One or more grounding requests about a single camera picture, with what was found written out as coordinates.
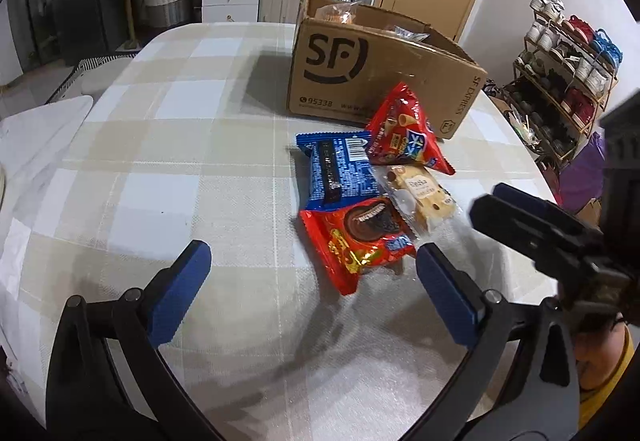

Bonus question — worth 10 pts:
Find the beige wafer roll pack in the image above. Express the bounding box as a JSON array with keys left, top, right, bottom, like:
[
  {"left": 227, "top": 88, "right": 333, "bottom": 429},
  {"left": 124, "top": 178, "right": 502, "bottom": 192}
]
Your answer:
[{"left": 371, "top": 164, "right": 458, "bottom": 239}]

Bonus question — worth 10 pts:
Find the red chocolate pie snack pack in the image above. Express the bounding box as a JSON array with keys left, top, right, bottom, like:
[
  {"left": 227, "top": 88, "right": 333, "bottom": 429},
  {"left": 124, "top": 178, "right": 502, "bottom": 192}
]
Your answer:
[{"left": 299, "top": 196, "right": 416, "bottom": 296}]

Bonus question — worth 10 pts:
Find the white purple snack bag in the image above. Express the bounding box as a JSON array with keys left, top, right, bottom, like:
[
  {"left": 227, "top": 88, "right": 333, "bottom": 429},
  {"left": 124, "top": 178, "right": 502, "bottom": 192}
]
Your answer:
[{"left": 385, "top": 25, "right": 430, "bottom": 43}]

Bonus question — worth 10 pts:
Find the yellow right sleeve forearm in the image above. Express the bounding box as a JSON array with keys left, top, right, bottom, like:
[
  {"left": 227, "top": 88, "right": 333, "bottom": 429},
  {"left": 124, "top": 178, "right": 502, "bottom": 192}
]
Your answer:
[{"left": 574, "top": 320, "right": 634, "bottom": 429}]

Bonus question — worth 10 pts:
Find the person's right hand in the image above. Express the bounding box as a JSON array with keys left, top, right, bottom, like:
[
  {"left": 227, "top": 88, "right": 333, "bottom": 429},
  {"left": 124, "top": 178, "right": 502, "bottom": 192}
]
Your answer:
[{"left": 573, "top": 314, "right": 627, "bottom": 391}]

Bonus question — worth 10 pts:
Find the shoe rack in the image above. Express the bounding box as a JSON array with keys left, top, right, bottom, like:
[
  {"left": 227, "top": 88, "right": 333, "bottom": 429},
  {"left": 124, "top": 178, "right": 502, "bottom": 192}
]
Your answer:
[{"left": 502, "top": 0, "right": 624, "bottom": 168}]

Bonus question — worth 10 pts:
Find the red cone snack bag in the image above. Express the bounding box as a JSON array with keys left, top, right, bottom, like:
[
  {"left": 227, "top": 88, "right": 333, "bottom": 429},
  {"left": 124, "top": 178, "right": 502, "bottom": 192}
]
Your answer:
[{"left": 366, "top": 82, "right": 456, "bottom": 175}]

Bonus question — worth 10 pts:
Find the checked tablecloth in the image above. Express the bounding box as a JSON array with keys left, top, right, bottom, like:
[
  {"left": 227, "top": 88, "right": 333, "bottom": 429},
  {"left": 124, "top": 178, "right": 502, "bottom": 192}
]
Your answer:
[{"left": 0, "top": 19, "right": 557, "bottom": 441}]

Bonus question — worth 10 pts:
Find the blue cookie pack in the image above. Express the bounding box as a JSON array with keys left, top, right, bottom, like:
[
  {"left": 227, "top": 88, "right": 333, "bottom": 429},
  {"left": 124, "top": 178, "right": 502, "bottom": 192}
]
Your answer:
[{"left": 296, "top": 130, "right": 380, "bottom": 211}]

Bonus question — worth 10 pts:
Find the SF cardboard box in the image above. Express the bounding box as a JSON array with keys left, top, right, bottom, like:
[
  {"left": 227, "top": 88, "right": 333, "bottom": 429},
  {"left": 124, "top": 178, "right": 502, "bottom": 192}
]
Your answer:
[{"left": 288, "top": 0, "right": 487, "bottom": 140}]

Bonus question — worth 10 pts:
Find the woven laundry basket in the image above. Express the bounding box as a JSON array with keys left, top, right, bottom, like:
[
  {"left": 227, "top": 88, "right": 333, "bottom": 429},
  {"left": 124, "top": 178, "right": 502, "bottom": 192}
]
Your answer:
[{"left": 142, "top": 0, "right": 193, "bottom": 29}]

